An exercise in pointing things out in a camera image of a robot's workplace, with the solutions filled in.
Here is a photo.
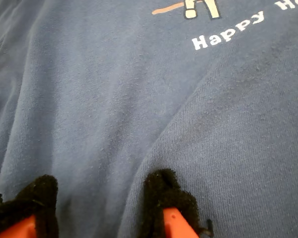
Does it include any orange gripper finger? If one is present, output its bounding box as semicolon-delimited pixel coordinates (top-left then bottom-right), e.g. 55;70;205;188
142;168;207;238
0;174;60;238

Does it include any blue printed T-shirt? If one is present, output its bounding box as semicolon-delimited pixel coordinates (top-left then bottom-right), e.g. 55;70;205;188
0;0;298;238

